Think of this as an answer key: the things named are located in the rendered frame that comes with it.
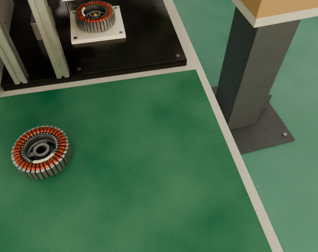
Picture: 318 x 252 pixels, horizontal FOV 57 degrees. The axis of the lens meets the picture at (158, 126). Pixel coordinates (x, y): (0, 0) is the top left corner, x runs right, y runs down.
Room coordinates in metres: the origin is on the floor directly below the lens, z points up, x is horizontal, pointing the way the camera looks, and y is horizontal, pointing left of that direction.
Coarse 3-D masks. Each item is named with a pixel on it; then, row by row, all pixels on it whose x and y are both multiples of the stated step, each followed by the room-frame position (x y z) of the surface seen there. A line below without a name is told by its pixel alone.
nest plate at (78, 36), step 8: (72, 16) 0.78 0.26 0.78; (120, 16) 0.78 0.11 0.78; (72, 24) 0.74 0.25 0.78; (120, 24) 0.74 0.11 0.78; (72, 32) 0.70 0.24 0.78; (80, 32) 0.70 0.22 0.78; (88, 32) 0.70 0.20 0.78; (96, 32) 0.70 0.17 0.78; (104, 32) 0.70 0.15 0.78; (112, 32) 0.70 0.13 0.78; (120, 32) 0.70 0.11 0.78; (72, 40) 0.66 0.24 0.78; (80, 40) 0.67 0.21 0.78; (88, 40) 0.67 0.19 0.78; (96, 40) 0.68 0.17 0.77
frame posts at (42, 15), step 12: (36, 0) 0.54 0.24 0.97; (36, 12) 0.53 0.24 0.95; (48, 12) 0.54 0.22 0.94; (0, 24) 0.52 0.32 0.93; (48, 24) 0.53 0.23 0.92; (0, 36) 0.51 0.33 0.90; (48, 36) 0.54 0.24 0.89; (0, 48) 0.51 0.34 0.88; (12, 48) 0.52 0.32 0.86; (48, 48) 0.53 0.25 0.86; (60, 48) 0.54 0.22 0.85; (12, 60) 0.51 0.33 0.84; (60, 60) 0.53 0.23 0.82; (12, 72) 0.51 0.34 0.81; (24, 72) 0.53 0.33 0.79; (60, 72) 0.54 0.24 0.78
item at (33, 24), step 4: (32, 16) 0.71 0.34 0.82; (52, 16) 0.75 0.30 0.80; (32, 20) 0.69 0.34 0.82; (32, 24) 0.68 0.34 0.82; (36, 24) 0.68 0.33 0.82; (32, 28) 0.68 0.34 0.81; (36, 28) 0.68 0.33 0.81; (36, 32) 0.68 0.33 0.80; (36, 36) 0.68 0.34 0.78; (40, 36) 0.68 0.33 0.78
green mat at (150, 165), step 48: (48, 96) 0.49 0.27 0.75; (96, 96) 0.49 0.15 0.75; (144, 96) 0.49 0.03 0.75; (192, 96) 0.49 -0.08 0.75; (0, 144) 0.35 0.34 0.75; (48, 144) 0.35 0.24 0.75; (96, 144) 0.35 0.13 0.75; (144, 144) 0.35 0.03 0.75; (192, 144) 0.35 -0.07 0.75; (0, 192) 0.24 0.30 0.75; (48, 192) 0.24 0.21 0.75; (96, 192) 0.24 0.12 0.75; (144, 192) 0.24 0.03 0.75; (192, 192) 0.24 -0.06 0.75; (240, 192) 0.24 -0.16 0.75; (0, 240) 0.15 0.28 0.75; (48, 240) 0.15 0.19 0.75; (96, 240) 0.15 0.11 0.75; (144, 240) 0.15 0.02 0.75; (192, 240) 0.15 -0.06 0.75; (240, 240) 0.15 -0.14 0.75
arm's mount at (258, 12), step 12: (252, 0) 0.86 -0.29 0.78; (264, 0) 0.82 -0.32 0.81; (276, 0) 0.84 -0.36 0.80; (288, 0) 0.85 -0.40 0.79; (300, 0) 0.86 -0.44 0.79; (312, 0) 0.87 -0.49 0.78; (252, 12) 0.85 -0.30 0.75; (264, 12) 0.83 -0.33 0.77; (276, 12) 0.84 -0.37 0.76; (288, 12) 0.85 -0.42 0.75
